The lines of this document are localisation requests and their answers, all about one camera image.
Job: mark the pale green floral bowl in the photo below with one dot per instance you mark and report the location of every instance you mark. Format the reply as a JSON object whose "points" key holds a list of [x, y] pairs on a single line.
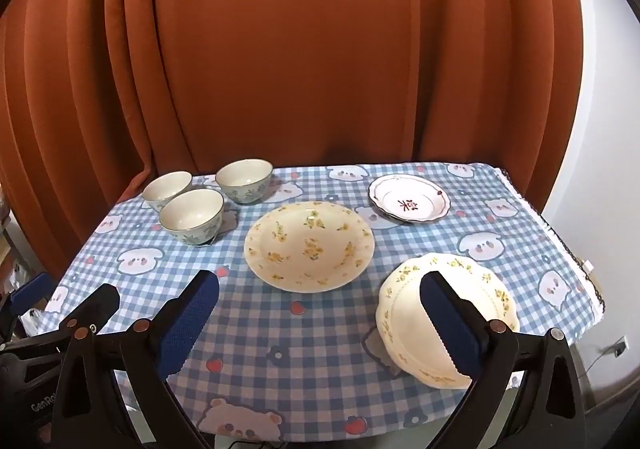
{"points": [[165, 186], [192, 214], [245, 176]]}

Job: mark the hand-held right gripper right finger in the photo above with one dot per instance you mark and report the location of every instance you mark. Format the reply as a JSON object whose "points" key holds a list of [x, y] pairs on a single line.
{"points": [[450, 329]]}

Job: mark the white crumpled plastic bag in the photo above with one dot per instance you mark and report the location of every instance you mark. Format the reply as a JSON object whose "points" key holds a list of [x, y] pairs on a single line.
{"points": [[34, 321]]}

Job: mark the blue checked printed tablecloth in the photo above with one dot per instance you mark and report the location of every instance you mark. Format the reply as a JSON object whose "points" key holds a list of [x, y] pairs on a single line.
{"points": [[300, 329]]}

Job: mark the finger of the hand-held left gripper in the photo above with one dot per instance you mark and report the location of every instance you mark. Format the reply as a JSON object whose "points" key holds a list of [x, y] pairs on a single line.
{"points": [[97, 301], [32, 291]]}

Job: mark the round yellow floral plate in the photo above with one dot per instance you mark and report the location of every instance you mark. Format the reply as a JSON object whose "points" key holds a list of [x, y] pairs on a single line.
{"points": [[310, 249]]}

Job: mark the orange curtain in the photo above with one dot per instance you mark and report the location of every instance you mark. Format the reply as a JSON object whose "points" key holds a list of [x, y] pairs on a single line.
{"points": [[300, 54]]}

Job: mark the scalloped yellow floral plate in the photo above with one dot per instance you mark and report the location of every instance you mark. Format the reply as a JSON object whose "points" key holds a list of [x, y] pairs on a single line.
{"points": [[400, 321]]}

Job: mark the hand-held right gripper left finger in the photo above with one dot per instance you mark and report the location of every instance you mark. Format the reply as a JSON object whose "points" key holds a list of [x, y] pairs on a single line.
{"points": [[190, 319]]}

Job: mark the red-rimmed white plate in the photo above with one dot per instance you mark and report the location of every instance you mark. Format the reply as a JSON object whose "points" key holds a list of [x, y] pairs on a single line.
{"points": [[410, 201]]}

